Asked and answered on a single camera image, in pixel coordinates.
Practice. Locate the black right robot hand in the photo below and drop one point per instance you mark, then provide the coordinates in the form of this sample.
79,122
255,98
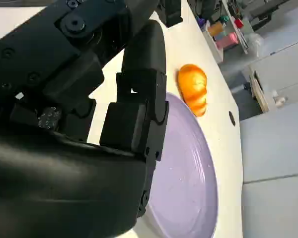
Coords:
52,178

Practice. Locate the orange toy bread roll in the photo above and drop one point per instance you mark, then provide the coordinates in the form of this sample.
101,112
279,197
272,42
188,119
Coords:
192,89

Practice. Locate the lilac plate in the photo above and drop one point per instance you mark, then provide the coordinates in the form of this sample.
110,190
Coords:
181,173

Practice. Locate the black machine block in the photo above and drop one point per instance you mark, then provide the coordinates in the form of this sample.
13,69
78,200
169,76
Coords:
171,12

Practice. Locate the white storage shelf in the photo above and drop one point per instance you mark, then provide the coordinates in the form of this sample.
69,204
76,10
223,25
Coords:
219,53

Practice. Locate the orange thread spool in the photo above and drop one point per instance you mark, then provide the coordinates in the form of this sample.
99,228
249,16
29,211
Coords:
215,29

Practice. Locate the pink thread spool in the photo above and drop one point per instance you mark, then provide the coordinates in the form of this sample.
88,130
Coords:
227,39

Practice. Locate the wooden board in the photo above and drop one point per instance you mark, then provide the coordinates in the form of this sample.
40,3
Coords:
259,91

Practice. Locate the green thread spool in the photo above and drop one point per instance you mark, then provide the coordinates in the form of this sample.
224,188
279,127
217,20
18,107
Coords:
224,19

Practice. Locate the red thread spool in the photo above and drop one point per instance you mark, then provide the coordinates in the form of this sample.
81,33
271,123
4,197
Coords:
238,23

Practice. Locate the clear plastic bag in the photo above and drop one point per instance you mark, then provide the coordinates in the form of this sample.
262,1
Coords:
254,43

